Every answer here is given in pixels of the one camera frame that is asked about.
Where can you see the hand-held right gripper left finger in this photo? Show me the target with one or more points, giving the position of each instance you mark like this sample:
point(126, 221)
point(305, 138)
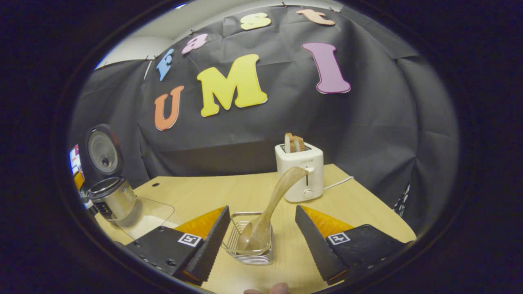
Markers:
point(204, 249)

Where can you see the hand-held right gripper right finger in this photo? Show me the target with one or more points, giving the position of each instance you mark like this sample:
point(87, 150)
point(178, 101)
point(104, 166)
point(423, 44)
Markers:
point(316, 245)

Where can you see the white rice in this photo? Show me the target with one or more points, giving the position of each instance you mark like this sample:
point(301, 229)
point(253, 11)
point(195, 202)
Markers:
point(157, 223)

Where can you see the wooden spoon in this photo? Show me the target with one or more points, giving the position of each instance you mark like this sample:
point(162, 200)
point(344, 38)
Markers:
point(273, 200)

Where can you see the black and silver rice cooker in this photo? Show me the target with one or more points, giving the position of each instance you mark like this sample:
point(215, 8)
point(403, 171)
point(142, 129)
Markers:
point(114, 196)

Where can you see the clear plastic rice container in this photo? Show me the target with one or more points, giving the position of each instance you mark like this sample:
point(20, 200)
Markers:
point(151, 212)

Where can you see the white toaster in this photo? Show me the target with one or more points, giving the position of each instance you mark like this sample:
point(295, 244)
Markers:
point(300, 167)

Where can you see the black backdrop cloth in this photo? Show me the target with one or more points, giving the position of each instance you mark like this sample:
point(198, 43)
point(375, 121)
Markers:
point(367, 122)

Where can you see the computer monitor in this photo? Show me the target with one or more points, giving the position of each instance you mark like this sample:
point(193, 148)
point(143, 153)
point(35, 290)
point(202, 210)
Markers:
point(74, 159)

